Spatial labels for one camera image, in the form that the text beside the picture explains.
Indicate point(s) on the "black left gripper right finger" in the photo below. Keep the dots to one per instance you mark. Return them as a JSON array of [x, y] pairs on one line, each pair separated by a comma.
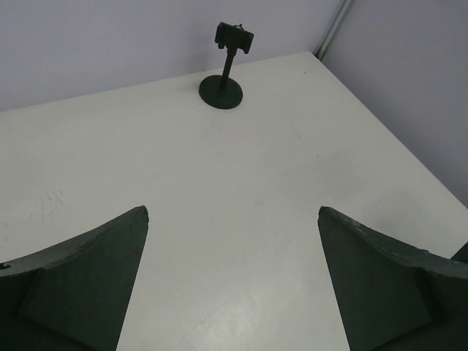
[[391, 295]]

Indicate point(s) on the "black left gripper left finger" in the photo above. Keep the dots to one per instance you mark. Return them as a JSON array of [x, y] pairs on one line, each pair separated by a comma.
[[74, 295]]

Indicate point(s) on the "black phone stand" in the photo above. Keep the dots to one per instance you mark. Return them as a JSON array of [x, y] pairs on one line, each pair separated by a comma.
[[221, 91]]

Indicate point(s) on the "aluminium frame post right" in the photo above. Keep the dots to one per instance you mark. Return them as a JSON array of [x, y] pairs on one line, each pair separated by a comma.
[[332, 29]]

